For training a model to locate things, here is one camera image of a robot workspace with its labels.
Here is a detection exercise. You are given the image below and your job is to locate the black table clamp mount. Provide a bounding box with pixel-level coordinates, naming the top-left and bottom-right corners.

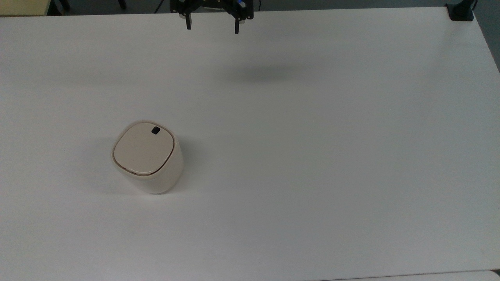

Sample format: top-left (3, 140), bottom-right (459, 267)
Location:
top-left (445, 0), bottom-right (478, 21)

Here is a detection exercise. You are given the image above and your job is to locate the beige trash bin body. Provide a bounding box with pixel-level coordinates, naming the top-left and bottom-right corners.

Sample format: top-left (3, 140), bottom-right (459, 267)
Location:
top-left (112, 120), bottom-right (184, 194)

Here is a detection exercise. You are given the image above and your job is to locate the beige trash bin lid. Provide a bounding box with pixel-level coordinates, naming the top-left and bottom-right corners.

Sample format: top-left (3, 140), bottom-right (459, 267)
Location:
top-left (113, 122), bottom-right (175, 176)

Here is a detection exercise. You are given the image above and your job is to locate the yellow side table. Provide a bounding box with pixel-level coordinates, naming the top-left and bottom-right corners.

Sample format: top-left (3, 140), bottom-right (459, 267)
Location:
top-left (0, 0), bottom-right (52, 17)

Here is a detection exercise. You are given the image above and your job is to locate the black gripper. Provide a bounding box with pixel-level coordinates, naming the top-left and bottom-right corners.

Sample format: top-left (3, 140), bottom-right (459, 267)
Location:
top-left (170, 0), bottom-right (254, 35)

